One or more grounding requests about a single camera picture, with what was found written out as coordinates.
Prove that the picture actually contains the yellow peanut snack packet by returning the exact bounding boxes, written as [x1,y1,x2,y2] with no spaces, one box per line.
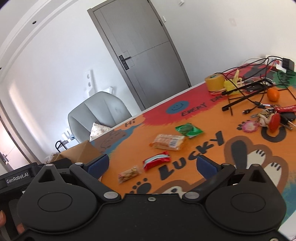
[118,166,142,184]

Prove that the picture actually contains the red snack packet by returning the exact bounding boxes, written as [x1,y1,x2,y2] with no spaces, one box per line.
[143,151,171,171]

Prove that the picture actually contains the cardboard box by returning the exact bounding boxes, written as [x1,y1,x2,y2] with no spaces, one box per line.
[49,139,103,181]

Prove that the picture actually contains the black shoe rack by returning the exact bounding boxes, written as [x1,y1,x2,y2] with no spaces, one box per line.
[55,140,69,153]

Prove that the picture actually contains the pink round coaster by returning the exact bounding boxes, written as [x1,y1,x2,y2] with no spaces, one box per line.
[236,120,259,133]

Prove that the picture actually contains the colourful table mat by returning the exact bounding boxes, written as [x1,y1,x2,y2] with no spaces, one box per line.
[90,63,296,225]

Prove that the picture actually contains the keys with charms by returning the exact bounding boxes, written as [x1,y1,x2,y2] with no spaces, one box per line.
[251,104,295,133]

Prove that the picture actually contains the dotted cream cushion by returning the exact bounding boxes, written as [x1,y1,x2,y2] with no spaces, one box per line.
[89,123,111,142]

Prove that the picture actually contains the green snack packet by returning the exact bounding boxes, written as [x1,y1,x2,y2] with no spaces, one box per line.
[175,123,204,138]

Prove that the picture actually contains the orange cracker packet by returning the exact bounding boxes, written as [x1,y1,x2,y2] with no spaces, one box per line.
[149,134,186,151]

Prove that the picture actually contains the orange fruit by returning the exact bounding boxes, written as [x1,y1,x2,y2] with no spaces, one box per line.
[267,88,280,102]

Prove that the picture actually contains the black stand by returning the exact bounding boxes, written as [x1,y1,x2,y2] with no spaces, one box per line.
[221,78,275,112]

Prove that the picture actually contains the grey armchair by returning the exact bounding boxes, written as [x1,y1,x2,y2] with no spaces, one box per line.
[68,91,132,143]

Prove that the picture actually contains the yellow toy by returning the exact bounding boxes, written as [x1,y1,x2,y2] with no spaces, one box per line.
[224,70,244,95]

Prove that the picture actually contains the yellow tape roll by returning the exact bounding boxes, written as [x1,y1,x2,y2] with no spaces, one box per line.
[205,74,225,92]

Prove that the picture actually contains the black power adapter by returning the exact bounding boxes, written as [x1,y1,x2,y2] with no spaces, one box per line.
[282,58,295,71]

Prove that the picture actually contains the grey door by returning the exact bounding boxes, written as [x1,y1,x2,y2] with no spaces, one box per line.
[87,1,191,110]

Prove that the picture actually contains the black cables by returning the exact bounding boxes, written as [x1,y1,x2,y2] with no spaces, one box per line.
[215,55,296,115]

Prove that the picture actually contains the black door handle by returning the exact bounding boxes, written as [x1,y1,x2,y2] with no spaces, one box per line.
[118,55,131,70]

